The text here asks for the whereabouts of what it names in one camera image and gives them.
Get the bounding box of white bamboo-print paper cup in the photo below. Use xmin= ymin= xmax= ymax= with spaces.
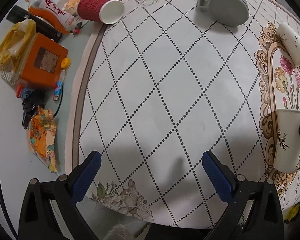
xmin=273 ymin=109 xmax=300 ymax=173

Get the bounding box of white floral paper cup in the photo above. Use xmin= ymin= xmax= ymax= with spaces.
xmin=276 ymin=22 xmax=300 ymax=67

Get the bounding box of red ribbed paper cup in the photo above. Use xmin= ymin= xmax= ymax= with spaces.
xmin=77 ymin=0 xmax=125 ymax=25

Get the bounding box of colourful orange paper packet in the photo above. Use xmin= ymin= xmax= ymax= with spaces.
xmin=27 ymin=106 xmax=57 ymax=173

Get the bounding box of small blue-label vial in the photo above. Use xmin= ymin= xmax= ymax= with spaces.
xmin=53 ymin=69 xmax=66 ymax=101

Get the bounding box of small red-blue box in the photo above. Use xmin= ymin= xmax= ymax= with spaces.
xmin=16 ymin=85 xmax=34 ymax=100

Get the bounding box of orange gift box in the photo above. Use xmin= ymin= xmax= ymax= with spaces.
xmin=15 ymin=33 xmax=68 ymax=89

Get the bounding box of yellow bottle cap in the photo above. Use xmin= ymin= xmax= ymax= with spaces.
xmin=61 ymin=57 xmax=71 ymax=69

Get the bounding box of grey plastic mug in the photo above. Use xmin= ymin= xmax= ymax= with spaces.
xmin=198 ymin=0 xmax=249 ymax=27

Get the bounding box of patterned white tablecloth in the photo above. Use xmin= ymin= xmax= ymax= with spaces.
xmin=64 ymin=0 xmax=300 ymax=228

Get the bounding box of yellow plastic bag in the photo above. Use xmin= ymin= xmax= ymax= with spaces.
xmin=0 ymin=18 xmax=36 ymax=85

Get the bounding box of black cylinder speaker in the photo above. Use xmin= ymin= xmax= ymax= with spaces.
xmin=6 ymin=4 xmax=63 ymax=43

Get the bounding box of orange-white drink bottle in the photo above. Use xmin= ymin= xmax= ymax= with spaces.
xmin=25 ymin=0 xmax=78 ymax=34

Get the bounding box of orange snack wrapper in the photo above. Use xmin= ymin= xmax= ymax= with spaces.
xmin=63 ymin=0 xmax=80 ymax=11

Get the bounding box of black coiled cable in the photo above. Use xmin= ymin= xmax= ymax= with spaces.
xmin=21 ymin=89 xmax=64 ymax=130

